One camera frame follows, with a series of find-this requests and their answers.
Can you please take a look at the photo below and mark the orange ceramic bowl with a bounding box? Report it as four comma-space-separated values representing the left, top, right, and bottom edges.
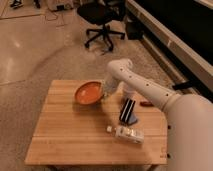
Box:
75, 81, 103, 105

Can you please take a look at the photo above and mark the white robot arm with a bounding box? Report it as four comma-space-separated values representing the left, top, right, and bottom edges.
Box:
104, 58, 213, 171

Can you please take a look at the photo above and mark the small red object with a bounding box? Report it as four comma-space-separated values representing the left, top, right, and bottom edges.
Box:
140, 101, 154, 107

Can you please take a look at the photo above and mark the white plastic bottle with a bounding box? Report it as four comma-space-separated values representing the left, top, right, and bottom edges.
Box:
106, 126, 144, 143

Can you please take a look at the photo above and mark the black box on floor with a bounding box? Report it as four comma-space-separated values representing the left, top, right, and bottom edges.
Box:
125, 22, 143, 40

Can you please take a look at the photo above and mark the wooden table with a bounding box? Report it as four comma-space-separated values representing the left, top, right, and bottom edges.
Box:
25, 80, 167, 165

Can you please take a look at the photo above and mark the black office chair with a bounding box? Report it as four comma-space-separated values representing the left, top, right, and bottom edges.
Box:
77, 0, 125, 51

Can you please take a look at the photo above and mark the long workbench with black top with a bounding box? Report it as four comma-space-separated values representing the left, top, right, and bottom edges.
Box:
126, 0, 213, 94

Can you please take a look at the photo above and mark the cables and equipment on floor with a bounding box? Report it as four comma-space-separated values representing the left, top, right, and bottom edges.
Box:
9, 0, 75, 22

